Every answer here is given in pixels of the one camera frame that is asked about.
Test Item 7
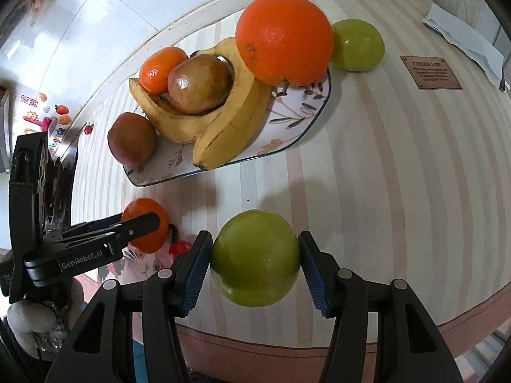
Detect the small mandarin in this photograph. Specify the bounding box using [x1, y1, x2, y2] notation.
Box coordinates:
[140, 47, 188, 95]
[120, 197, 170, 254]

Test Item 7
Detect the brown kiwi-like fruit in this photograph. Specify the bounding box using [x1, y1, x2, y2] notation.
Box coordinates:
[107, 112, 158, 167]

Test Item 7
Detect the red apple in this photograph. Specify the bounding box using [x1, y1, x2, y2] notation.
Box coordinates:
[167, 54, 233, 115]

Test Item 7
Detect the floral white ceramic plate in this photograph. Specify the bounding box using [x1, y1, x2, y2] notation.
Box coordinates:
[124, 72, 332, 187]

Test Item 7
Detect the left yellow banana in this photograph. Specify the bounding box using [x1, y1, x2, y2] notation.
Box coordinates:
[128, 78, 221, 144]

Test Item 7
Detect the green apple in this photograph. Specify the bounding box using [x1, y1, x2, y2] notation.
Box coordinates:
[210, 209, 300, 308]
[331, 18, 385, 72]

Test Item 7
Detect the striped table cloth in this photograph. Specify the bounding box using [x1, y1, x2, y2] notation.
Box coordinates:
[71, 0, 510, 355]

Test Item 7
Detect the large orange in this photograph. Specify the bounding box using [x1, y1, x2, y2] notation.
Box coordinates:
[235, 0, 333, 86]

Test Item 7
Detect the brown label patch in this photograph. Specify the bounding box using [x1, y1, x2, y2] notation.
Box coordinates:
[400, 56, 462, 90]

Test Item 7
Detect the colourful fruit sticker sheet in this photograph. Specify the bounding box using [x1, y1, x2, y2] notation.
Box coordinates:
[17, 93, 73, 152]

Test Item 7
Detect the right yellow banana bunch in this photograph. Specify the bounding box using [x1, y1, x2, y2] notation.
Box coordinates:
[192, 37, 273, 170]

